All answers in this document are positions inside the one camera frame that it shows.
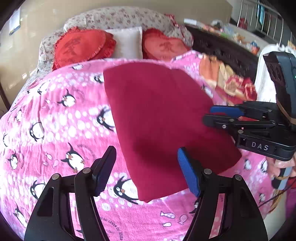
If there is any dark red fleece garment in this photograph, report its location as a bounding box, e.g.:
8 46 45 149
103 62 241 202

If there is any person's right hand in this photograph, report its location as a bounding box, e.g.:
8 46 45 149
268 154 295 179

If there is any orange red floral quilt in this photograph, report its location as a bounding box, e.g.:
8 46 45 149
199 54 257 106

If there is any dark carved wooden headboard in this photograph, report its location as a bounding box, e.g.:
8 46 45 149
186 25 258 82

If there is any clutter of items on shelf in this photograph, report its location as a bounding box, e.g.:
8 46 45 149
184 18 261 55

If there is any metal stair railing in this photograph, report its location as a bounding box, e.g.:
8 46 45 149
232 0 295 45

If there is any white square pillow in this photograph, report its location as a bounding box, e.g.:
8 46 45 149
106 27 143 59

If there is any floral patterned pillow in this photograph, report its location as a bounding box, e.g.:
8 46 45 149
38 6 194 72

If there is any large red heart pillow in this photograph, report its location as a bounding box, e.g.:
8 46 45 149
52 27 116 70

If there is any eye chart wall poster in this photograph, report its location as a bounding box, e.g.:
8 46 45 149
9 7 21 36

